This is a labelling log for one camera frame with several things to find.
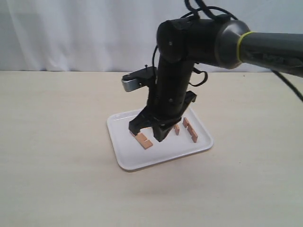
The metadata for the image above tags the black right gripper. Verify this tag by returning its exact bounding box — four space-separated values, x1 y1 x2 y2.
129 91 197 142

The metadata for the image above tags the notched wooden block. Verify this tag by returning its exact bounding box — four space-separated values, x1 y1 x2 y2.
174 124 180 135
130 132 153 149
183 117 198 143

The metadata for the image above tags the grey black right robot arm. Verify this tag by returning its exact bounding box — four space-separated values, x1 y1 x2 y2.
122 18 303 141

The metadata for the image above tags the white plastic tray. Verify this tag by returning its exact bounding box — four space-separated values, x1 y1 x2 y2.
107 108 214 171

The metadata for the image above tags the white backdrop curtain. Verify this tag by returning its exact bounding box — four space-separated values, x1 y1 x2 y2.
0 0 303 73

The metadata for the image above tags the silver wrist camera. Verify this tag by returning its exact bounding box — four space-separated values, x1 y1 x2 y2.
121 66 156 92

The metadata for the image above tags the black camera cable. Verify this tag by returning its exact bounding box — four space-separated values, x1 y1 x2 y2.
151 0 303 102

